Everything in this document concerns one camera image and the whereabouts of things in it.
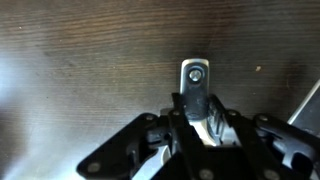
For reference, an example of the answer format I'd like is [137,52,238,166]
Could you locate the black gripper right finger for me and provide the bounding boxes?
[208,94,318,180]

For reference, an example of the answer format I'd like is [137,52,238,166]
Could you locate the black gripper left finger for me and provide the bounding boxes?
[75,92,205,180]

